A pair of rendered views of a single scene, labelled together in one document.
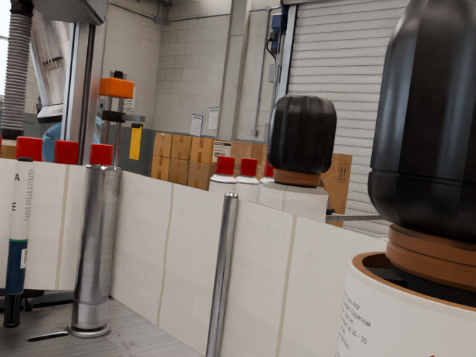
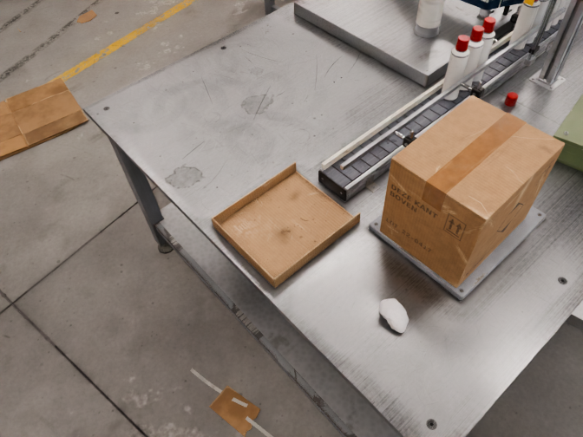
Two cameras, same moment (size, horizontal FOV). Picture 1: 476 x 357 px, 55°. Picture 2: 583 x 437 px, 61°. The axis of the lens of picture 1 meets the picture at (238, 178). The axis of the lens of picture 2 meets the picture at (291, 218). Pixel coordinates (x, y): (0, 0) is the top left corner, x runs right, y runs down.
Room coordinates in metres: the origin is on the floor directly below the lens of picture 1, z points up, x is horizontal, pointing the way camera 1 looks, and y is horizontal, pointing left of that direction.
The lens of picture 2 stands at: (2.19, -0.54, 1.90)
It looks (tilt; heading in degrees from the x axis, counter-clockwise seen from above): 52 degrees down; 182
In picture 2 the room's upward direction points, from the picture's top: 4 degrees counter-clockwise
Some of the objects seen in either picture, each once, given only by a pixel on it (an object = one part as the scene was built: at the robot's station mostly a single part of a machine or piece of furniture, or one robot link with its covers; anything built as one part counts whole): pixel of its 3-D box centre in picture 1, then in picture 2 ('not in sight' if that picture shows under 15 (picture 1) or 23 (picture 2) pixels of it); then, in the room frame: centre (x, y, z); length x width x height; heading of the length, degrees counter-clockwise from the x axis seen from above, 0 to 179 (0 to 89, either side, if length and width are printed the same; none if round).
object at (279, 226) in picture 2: not in sight; (285, 219); (1.39, -0.59, 0.85); 0.30 x 0.26 x 0.04; 130
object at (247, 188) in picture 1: (243, 210); (469, 58); (0.90, -0.02, 0.98); 0.05 x 0.05 x 0.20
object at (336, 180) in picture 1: (287, 190); (464, 191); (1.43, -0.16, 0.99); 0.30 x 0.24 x 0.27; 132
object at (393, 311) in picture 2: not in sight; (393, 314); (1.68, -0.34, 0.85); 0.08 x 0.07 x 0.04; 175
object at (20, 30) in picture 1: (16, 71); not in sight; (0.71, 0.36, 1.18); 0.04 x 0.04 x 0.21
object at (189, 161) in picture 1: (210, 189); not in sight; (5.21, 0.30, 0.57); 1.20 x 0.85 x 1.14; 143
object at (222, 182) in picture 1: (219, 210); (481, 50); (0.86, 0.03, 0.98); 0.05 x 0.05 x 0.20
